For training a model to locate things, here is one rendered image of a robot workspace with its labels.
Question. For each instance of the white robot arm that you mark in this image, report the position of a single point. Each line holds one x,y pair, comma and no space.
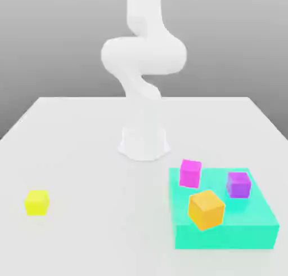
144,55

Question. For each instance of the small magenta cube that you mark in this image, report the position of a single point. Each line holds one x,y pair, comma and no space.
190,174

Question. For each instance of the small orange cube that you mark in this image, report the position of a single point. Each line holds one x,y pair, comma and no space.
205,210

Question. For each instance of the small purple cube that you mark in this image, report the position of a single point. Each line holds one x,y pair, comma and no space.
239,185

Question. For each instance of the small yellow cube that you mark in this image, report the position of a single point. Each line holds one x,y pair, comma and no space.
37,203

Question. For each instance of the large turquoise box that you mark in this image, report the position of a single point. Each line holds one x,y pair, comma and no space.
243,228

